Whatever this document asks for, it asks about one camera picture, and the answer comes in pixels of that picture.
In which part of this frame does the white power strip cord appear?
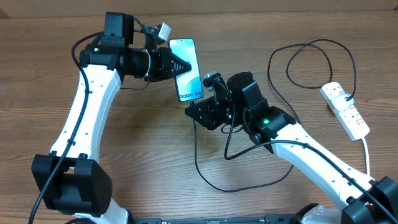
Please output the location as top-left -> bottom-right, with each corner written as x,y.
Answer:
361,138 -> 371,177

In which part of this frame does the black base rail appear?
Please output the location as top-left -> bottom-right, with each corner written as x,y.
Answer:
134,214 -> 295,224

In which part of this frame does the black charging cable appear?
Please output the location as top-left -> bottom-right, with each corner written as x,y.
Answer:
189,39 -> 358,193

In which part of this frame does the white power strip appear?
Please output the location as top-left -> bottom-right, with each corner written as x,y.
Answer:
320,82 -> 370,141

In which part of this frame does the white charger plug adapter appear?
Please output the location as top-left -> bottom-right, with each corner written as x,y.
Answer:
331,93 -> 354,113

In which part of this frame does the blue Samsung smartphone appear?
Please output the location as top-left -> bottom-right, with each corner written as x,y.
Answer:
169,38 -> 203,102

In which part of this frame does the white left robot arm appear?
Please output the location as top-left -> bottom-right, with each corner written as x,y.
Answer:
31,12 -> 192,223

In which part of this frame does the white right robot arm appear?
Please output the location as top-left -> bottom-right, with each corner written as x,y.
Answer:
185,72 -> 397,223

